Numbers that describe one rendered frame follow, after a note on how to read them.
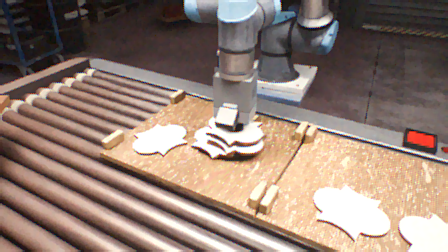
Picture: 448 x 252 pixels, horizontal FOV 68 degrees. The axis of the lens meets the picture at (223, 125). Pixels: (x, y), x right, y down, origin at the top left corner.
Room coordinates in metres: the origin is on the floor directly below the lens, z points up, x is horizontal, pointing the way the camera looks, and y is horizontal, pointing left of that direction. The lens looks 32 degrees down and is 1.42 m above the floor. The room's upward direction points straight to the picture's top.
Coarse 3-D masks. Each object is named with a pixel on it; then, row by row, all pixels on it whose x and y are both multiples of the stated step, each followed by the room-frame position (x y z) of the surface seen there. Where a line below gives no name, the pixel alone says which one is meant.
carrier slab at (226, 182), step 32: (192, 128) 0.76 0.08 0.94; (288, 128) 0.76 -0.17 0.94; (128, 160) 0.62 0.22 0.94; (160, 160) 0.62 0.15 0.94; (192, 160) 0.62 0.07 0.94; (224, 160) 0.62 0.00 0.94; (256, 160) 0.62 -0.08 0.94; (288, 160) 0.62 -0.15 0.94; (192, 192) 0.52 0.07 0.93; (224, 192) 0.51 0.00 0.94
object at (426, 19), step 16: (368, 0) 4.93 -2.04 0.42; (384, 0) 4.85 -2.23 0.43; (400, 0) 4.77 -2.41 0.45; (416, 0) 4.69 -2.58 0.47; (432, 0) 4.62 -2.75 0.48; (368, 16) 4.92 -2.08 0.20; (384, 16) 4.82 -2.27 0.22; (400, 16) 4.74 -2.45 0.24; (416, 16) 4.67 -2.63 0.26; (432, 16) 4.59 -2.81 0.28; (384, 32) 4.78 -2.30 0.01; (400, 32) 4.72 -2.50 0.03; (416, 32) 4.64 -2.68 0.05; (432, 32) 4.56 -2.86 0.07
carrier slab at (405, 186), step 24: (312, 144) 0.68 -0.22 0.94; (336, 144) 0.68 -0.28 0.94; (360, 144) 0.68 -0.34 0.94; (288, 168) 0.59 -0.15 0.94; (312, 168) 0.59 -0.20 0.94; (336, 168) 0.59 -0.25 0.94; (360, 168) 0.59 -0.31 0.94; (384, 168) 0.59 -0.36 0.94; (408, 168) 0.59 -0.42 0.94; (432, 168) 0.59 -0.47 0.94; (288, 192) 0.51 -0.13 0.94; (312, 192) 0.51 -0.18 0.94; (360, 192) 0.51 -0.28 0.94; (384, 192) 0.51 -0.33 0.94; (408, 192) 0.51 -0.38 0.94; (432, 192) 0.51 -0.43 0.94; (264, 216) 0.45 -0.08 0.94; (288, 216) 0.45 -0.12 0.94; (312, 216) 0.45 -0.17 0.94; (408, 216) 0.45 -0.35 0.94; (312, 240) 0.39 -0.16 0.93; (336, 240) 0.39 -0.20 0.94; (360, 240) 0.39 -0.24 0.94; (384, 240) 0.39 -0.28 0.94
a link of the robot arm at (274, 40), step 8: (280, 16) 1.17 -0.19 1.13; (288, 16) 1.18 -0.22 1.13; (272, 24) 1.17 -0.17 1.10; (280, 24) 1.17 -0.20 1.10; (288, 24) 1.16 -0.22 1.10; (264, 32) 1.20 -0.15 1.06; (272, 32) 1.17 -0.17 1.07; (280, 32) 1.16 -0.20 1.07; (288, 32) 1.15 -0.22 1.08; (264, 40) 1.19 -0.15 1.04; (272, 40) 1.17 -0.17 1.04; (280, 40) 1.16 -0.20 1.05; (288, 40) 1.14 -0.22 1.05; (264, 48) 1.19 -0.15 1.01; (272, 48) 1.17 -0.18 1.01; (280, 48) 1.16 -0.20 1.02; (288, 48) 1.16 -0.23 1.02
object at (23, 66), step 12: (0, 0) 3.04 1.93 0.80; (48, 0) 3.52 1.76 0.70; (12, 24) 3.05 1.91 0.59; (12, 36) 3.03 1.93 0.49; (48, 48) 3.45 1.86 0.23; (60, 48) 3.51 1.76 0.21; (0, 60) 3.11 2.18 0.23; (12, 60) 3.10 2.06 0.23; (24, 60) 3.05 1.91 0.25; (36, 60) 3.17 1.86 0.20; (60, 60) 3.47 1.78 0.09; (0, 72) 3.29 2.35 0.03; (24, 72) 3.07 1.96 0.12
